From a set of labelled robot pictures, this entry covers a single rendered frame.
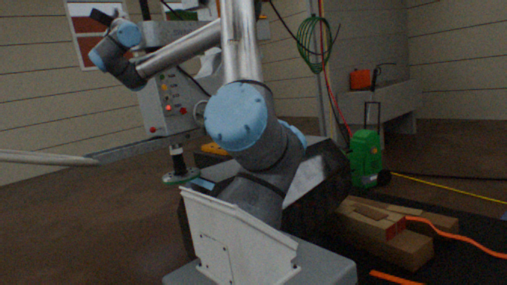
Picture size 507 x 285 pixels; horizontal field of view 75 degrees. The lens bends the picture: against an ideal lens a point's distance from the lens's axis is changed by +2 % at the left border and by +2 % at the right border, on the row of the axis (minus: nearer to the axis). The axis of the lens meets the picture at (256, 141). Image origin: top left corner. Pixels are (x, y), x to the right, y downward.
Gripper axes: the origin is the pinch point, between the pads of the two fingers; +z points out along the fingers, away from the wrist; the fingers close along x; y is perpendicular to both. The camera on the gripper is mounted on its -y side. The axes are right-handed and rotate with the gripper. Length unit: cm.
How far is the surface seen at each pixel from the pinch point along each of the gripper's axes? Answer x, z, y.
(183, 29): 12.4, 1.7, 34.5
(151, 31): 4.4, -3.3, 18.3
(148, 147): -48, -20, 33
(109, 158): -56, -26, 15
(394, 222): -39, -73, 191
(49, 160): -52, -48, -10
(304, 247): -32, -117, 49
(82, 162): -52, -43, 1
